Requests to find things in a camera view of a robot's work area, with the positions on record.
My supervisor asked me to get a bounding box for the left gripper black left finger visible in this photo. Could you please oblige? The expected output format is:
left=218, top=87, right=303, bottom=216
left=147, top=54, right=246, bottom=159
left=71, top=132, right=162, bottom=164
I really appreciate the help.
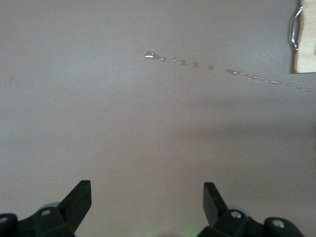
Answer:
left=0, top=180, right=93, bottom=237

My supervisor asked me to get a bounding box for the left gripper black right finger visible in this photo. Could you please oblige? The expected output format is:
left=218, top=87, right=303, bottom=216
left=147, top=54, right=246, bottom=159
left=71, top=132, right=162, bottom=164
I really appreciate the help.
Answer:
left=197, top=182, right=303, bottom=237

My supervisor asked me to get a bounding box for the brown table cover mat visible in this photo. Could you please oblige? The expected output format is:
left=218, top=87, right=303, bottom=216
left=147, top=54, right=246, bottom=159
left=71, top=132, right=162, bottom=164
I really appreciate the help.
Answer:
left=0, top=0, right=316, bottom=237

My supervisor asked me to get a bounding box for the spilled liquid droplet trail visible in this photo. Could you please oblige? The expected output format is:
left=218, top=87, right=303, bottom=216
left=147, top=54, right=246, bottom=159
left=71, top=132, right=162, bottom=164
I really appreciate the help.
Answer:
left=144, top=50, right=313, bottom=93

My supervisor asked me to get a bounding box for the wooden cutting board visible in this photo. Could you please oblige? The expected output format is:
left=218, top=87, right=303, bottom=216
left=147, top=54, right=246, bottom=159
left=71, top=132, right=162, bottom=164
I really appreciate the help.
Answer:
left=287, top=0, right=316, bottom=74

